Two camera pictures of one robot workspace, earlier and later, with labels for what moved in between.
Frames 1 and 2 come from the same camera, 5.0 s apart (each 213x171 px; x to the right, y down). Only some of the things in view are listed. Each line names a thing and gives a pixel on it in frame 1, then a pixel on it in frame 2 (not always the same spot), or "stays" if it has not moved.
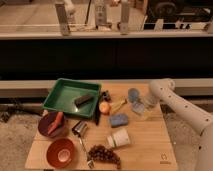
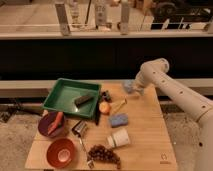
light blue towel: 134,98 to 128,83
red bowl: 60,153 stays
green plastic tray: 62,97 stays
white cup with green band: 119,138 stays
